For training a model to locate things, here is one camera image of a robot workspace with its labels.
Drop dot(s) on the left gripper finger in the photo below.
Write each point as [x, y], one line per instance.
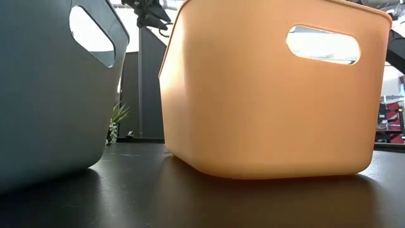
[150, 22]
[159, 14]

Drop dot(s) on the grey blue plastic bin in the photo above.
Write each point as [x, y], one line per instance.
[47, 111]

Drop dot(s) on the yellow plastic bin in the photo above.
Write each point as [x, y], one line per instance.
[269, 111]

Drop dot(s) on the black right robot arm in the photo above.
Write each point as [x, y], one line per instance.
[397, 50]

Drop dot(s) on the tall black partition panel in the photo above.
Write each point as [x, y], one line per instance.
[152, 95]

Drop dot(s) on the small artificial succulent plant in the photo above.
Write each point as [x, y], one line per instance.
[115, 126]

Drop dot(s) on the storage shelf with red bins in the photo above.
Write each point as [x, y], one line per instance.
[392, 109]

